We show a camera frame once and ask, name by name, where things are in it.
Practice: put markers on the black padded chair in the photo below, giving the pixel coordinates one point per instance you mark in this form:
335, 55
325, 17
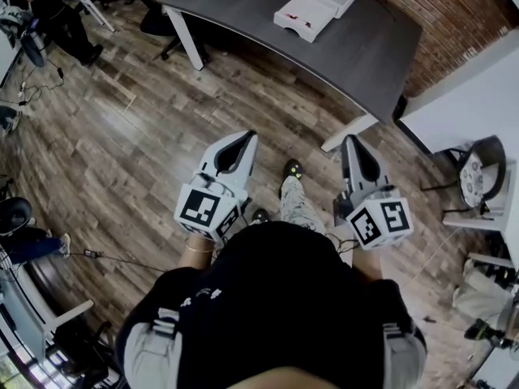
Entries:
15, 213

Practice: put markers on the white plastic bag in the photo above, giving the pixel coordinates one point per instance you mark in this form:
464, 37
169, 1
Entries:
482, 294

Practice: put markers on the person's black and grey top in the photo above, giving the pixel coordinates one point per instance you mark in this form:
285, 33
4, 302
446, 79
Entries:
267, 298

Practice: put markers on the black mesh office chair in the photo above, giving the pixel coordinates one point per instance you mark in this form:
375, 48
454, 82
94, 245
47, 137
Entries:
156, 20

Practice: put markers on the person's left forearm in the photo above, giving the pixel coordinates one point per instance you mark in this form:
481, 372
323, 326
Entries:
194, 259

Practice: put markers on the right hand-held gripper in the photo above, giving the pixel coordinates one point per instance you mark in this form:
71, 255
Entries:
381, 221

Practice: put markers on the person's patterned trouser leg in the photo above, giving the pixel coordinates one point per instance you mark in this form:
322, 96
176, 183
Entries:
298, 205

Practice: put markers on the person's head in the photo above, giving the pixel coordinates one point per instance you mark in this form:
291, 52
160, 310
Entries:
296, 379

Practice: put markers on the person's right forearm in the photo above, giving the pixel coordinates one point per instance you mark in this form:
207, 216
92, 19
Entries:
367, 266

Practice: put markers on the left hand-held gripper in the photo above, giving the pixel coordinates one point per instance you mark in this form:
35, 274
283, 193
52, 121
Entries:
200, 209

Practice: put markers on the person's black shoe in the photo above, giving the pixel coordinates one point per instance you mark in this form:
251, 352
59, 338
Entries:
292, 169
260, 216

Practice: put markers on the white desk with legs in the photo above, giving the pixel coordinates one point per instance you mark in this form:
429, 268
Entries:
24, 318

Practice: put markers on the white box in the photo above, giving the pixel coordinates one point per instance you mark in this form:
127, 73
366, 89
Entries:
308, 8

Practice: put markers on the white table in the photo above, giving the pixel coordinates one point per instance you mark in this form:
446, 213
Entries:
466, 103

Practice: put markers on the dark grey table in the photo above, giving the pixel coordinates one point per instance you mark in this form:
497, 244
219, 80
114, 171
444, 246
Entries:
365, 47

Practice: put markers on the black round fan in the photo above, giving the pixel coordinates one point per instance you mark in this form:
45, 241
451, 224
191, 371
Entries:
35, 51

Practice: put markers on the chair with patterned cushion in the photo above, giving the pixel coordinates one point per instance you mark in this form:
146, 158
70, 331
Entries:
482, 172

